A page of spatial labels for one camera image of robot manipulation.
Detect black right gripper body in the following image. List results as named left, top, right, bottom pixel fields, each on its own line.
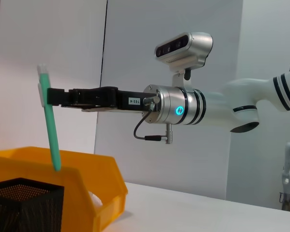
left=81, top=89, right=158, bottom=114

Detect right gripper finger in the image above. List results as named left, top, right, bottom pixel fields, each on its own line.
left=59, top=103, right=101, bottom=111
left=47, top=86, right=118, bottom=106

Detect green pen white cap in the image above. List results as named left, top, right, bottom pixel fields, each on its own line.
left=37, top=63, right=62, bottom=172

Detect black mesh pen holder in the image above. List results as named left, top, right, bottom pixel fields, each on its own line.
left=0, top=177, right=65, bottom=232

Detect yellow plastic storage bin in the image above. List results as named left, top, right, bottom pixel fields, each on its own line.
left=0, top=146, right=129, bottom=232

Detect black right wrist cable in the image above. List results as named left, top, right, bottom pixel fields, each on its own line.
left=133, top=110, right=169, bottom=142

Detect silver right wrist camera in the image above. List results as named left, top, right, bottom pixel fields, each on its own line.
left=154, top=31, right=213, bottom=88

